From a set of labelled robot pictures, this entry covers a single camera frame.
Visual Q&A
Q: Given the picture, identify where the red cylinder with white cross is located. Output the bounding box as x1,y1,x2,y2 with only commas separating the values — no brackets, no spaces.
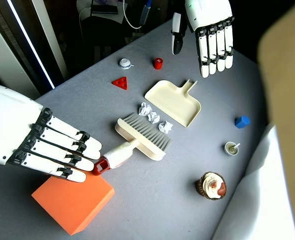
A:
153,57,164,70

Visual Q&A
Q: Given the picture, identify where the tan board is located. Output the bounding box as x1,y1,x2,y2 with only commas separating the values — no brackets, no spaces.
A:
258,0,295,240

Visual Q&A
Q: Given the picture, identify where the blue grey cable plug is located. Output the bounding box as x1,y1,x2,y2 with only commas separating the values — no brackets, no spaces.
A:
139,0,153,26

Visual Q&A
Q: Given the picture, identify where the white and blue teacup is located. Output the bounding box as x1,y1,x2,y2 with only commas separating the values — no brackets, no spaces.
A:
118,58,135,70

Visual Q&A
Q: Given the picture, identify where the black chair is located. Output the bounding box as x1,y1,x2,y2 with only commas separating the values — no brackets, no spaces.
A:
80,14,128,65

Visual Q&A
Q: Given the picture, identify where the white light strip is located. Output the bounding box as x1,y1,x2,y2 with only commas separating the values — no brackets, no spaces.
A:
7,0,56,90

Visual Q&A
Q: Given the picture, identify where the red triangle block with holes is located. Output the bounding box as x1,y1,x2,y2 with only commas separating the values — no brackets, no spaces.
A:
112,76,128,91

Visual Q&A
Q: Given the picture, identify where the blue hexagonal block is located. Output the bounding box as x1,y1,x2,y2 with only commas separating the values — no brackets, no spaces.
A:
234,115,251,130

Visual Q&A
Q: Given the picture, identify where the toy cupcake with cream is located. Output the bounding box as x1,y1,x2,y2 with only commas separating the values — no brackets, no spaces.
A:
196,171,227,201

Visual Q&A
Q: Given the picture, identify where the white cable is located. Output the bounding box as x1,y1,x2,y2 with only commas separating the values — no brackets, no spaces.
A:
122,0,144,30

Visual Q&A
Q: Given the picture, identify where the orange foam block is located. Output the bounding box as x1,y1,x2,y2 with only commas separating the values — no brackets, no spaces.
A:
31,172,116,236

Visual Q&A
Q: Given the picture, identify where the small white toy bowl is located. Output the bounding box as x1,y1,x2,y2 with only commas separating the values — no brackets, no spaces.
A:
224,141,240,156

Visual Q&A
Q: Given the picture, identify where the cream plastic dustpan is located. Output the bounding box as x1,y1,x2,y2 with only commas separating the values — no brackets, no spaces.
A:
144,79,202,128

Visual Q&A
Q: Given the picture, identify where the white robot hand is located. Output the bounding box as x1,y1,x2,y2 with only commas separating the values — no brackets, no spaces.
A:
171,0,235,79
0,81,103,183

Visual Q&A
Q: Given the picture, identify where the black flat box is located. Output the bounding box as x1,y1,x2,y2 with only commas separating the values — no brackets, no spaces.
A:
91,0,119,15

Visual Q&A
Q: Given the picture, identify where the cream hand broom red-tipped handle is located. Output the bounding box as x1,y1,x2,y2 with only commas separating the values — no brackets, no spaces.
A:
91,112,172,176

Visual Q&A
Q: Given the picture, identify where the white pillar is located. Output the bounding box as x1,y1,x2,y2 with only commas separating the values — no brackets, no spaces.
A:
31,0,70,80

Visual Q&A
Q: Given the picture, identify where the grey table cloth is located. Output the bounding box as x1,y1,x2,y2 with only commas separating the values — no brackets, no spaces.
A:
0,17,275,240

